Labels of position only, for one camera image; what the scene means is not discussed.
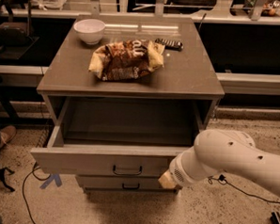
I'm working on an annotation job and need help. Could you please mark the grey top drawer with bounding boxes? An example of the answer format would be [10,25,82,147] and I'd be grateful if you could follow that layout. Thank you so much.
[31,97,205,178]

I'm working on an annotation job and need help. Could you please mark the grey drawer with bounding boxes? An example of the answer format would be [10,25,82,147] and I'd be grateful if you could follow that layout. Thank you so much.
[31,97,205,178]
[75,175,179,193]

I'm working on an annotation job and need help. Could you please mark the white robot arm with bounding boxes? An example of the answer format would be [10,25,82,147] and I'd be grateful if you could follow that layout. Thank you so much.
[159,129,280,197]

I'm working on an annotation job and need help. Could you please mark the grey middle drawer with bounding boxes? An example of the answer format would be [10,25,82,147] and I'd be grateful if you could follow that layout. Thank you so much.
[75,175,179,193]

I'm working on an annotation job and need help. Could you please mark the grey drawer cabinet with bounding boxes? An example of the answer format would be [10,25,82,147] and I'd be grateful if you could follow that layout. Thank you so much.
[30,9,229,201]

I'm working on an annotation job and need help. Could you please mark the blue tape on floor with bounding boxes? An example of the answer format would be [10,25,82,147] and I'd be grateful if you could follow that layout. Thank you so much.
[40,173,62,190]

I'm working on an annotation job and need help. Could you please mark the brown chip bag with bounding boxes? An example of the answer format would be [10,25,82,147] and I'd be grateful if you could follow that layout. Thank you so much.
[88,40,165,82]

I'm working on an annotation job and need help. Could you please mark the black remote control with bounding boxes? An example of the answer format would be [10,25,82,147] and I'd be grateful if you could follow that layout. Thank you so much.
[155,39,183,51]

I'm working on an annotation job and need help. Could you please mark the brown shoe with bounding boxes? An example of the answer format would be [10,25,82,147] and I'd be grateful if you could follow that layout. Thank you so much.
[0,124,18,157]

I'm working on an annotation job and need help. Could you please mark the black tripod leg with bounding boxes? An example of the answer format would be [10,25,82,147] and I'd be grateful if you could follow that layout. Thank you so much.
[0,168,15,192]

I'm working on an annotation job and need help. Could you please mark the white ceramic bowl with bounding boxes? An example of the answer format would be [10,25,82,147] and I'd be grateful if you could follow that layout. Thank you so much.
[73,19,106,44]

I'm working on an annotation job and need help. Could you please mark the black bag on shelf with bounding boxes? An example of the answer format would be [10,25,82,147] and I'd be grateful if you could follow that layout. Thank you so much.
[0,0,37,48]

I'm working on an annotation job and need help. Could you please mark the black floor cable right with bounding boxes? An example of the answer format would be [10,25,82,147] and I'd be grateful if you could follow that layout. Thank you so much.
[206,173,280,206]

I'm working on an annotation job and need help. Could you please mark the black floor cable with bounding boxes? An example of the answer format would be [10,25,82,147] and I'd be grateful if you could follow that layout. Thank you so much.
[206,173,280,206]
[20,162,53,224]

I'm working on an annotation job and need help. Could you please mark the black floor cable left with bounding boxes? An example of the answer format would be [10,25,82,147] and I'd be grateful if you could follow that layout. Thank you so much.
[20,162,53,224]

